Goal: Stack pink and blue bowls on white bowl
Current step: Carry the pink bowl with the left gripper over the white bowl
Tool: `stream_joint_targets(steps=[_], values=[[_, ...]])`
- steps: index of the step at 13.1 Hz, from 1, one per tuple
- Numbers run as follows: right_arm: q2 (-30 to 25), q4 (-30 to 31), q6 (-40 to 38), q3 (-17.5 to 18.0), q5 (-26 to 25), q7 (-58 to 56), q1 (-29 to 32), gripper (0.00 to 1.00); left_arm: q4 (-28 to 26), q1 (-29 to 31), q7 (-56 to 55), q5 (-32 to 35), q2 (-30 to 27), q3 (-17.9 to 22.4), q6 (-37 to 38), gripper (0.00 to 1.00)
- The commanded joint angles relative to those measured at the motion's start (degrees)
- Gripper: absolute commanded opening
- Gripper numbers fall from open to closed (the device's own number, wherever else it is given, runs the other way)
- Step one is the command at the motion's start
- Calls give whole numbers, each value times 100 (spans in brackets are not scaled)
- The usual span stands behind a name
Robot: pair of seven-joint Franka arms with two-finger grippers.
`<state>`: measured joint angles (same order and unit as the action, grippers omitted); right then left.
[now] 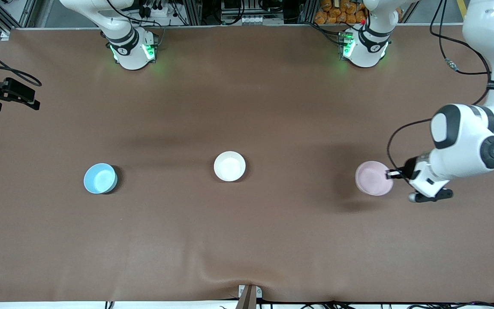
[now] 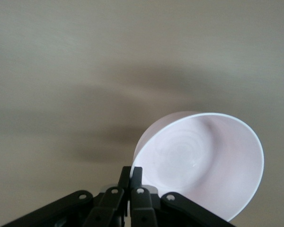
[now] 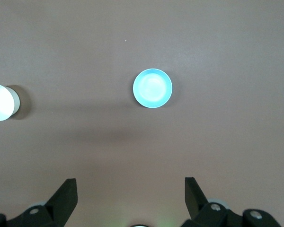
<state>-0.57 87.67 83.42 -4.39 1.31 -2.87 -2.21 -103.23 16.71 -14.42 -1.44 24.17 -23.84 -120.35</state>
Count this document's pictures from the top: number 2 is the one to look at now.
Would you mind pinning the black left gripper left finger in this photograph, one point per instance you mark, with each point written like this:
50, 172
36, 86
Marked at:
109, 203

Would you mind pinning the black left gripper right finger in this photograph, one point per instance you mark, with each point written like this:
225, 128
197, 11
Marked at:
142, 205

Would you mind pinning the pink bowl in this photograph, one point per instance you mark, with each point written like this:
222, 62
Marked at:
203, 160

